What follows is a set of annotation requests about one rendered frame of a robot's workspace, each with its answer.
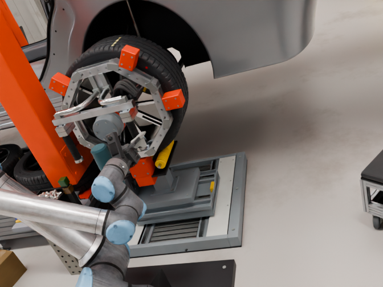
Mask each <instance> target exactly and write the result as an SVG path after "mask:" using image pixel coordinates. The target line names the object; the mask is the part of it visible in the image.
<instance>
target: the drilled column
mask: <svg viewBox="0 0 383 287"><path fill-rule="evenodd" d="M46 240H47V241H48V242H49V244H50V246H51V247H52V248H53V250H54V251H55V253H56V254H57V255H58V257H59V258H60V260H61V261H62V263H63V264H64V266H65V267H66V268H67V270H68V271H69V273H70V274H71V275H77V274H81V272H82V270H83V268H81V267H80V266H79V262H78V259H77V258H76V257H74V256H73V255H71V254H69V253H68V252H66V251H65V250H63V249H62V248H61V247H59V246H57V245H56V244H54V243H53V242H51V241H50V240H49V239H47V238H46ZM73 272H74V273H73Z"/></svg>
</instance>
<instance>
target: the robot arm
mask: <svg viewBox="0 0 383 287"><path fill-rule="evenodd" d="M145 133H146V131H144V132H140V134H139V135H137V137H136V138H134V139H133V140H131V143H130V144H126V145H124V146H121V144H120V141H119V137H118V135H117V132H111V133H109V134H107V135H106V136H105V137H106V139H107V143H108V146H109V149H110V152H111V156H112V158H111V159H109V160H108V161H107V163H106V164H105V166H104V167H103V169H102V171H101V172H100V174H99V175H98V176H97V177H96V178H95V180H94V182H93V184H92V187H91V191H92V194H93V196H94V197H95V198H96V199H97V200H99V201H101V202H103V203H107V202H109V203H110V204H111V205H112V206H113V207H114V208H115V210H114V211H112V210H104V209H100V208H95V207H89V206H84V205H80V204H75V203H70V202H64V201H61V200H55V199H50V198H44V197H41V196H37V195H36V194H34V193H33V192H31V191H30V190H29V189H27V188H25V187H24V186H22V185H21V184H20V183H18V182H17V181H15V180H14V179H13V178H11V177H10V176H8V175H7V174H6V173H5V172H4V171H2V166H1V163H0V215H4V216H10V217H14V218H17V219H18V220H20V221H21V222H22V223H24V224H25V225H27V226H29V227H30V228H32V229H33V230H34V231H36V232H37V233H39V234H41V235H42V236H44V237H45V238H47V239H49V240H50V241H51V242H53V243H54V244H56V245H57V246H59V247H61V248H62V249H63V250H65V251H66V252H68V253H69V254H71V255H73V256H74V257H76V258H77V259H78V262H79V266H80V267H81V268H83V270H82V272H81V274H80V276H79V278H78V281H77V283H76V286H75V287H154V286H151V285H133V284H130V283H128V282H125V281H124V279H125V275H126V272H127V268H128V264H129V261H130V249H129V245H128V244H127V243H128V242H129V241H130V240H131V239H132V237H133V235H134V233H135V230H136V224H137V221H139V220H140V219H141V218H142V217H143V216H144V214H145V211H146V204H145V203H144V201H143V200H142V199H140V198H139V197H138V196H137V195H136V194H135V193H134V192H133V191H132V190H131V189H130V188H129V187H128V186H127V185H126V184H124V183H123V180H124V178H125V176H126V175H127V174H129V173H130V171H129V169H130V168H132V167H133V166H135V165H136V164H137V163H138V161H139V160H140V158H141V156H140V155H139V154H138V152H137V151H136V150H134V149H137V148H138V147H139V146H140V147H143V148H145V147H146V142H145V140H144V135H145ZM133 148H134V149H133ZM92 233H96V234H99V235H94V234H92Z"/></svg>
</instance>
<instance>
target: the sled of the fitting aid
mask: <svg viewBox="0 0 383 287"><path fill-rule="evenodd" d="M219 181H220V176H219V173H218V170H217V169H214V170H208V171H202V172H201V173H200V177H199V181H198V186H197V190H196V194H195V198H194V203H189V204H181V205H176V206H169V207H161V208H154V209H149V210H146V211H145V214H144V216H143V217H142V218H141V219H140V220H139V221H137V225H143V224H152V223H160V222H169V221H174V220H182V219H191V218H199V217H204V216H213V215H214V213H215V207H216V202H217V195H218V188H219Z"/></svg>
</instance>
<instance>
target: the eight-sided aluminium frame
mask: <svg viewBox="0 0 383 287"><path fill-rule="evenodd" d="M119 61H120V59H118V58H114V59H111V60H107V61H103V62H100V63H96V64H93V65H89V66H86V67H81V68H78V69H77V70H76V71H75V72H74V73H73V74H72V76H71V80H70V83H69V85H68V88H67V92H66V95H65V97H64V100H63V103H62V107H61V110H65V109H69V108H72V107H74V102H75V99H76V95H77V93H78V90H79V87H80V85H81V82H82V79H85V78H87V77H88V76H95V75H98V74H99V73H106V72H110V71H115V72H117V73H119V74H121V75H123V76H125V77H127V78H128V79H130V80H132V81H134V82H136V83H137V84H140V85H142V86H143V87H145V88H148V89H149V90H150V93H151V95H152V97H153V100H154V103H155V105H156V107H157V110H158V112H159V115H160V117H161V119H162V122H163V123H162V125H161V127H160V129H159V130H158V132H157V134H156V136H155V138H154V140H153V142H152V143H151V144H149V145H146V148H145V149H144V150H143V151H137V149H134V148H133V149H134V150H136V151H137V152H138V154H139V155H140V156H141V158H143V157H150V156H152V155H154V154H155V153H156V151H157V149H158V147H159V145H160V144H161V142H162V140H163V139H164V137H165V135H166V133H167V131H168V130H169V128H170V126H171V124H172V122H173V116H172V113H171V111H170V110H168V111H166V109H165V107H164V104H163V102H162V97H163V95H164V93H163V91H162V88H161V84H160V82H159V80H158V79H156V78H154V77H152V76H151V75H149V74H147V73H145V72H143V71H141V70H139V69H137V68H134V70H133V71H129V70H127V69H125V68H121V67H119ZM74 124H75V128H74V129H73V132H74V133H75V135H76V138H77V139H78V141H79V143H80V144H81V145H83V146H84V147H87V148H89V149H92V148H93V147H94V146H96V145H98V144H107V143H105V142H103V141H101V140H99V139H97V138H95V137H93V136H91V135H89V134H88V132H87V130H86V128H85V126H84V124H83V122H82V120H79V121H74ZM107 148H108V149H109V146H108V144H107ZM109 151H110V149H109Z"/></svg>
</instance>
